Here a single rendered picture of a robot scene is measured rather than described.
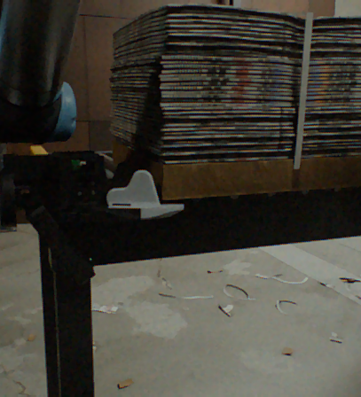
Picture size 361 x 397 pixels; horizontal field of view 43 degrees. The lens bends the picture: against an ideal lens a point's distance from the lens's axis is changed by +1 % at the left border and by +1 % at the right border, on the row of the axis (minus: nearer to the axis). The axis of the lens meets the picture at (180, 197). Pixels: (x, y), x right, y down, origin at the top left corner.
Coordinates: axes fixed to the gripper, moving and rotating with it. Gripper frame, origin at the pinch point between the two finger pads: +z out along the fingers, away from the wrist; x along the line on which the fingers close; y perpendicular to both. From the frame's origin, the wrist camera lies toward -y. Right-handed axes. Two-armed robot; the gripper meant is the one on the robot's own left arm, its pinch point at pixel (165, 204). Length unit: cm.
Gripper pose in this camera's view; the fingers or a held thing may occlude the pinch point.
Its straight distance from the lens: 61.8
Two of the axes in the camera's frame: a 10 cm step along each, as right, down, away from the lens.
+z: 9.4, -0.6, 3.3
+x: -3.4, -1.8, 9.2
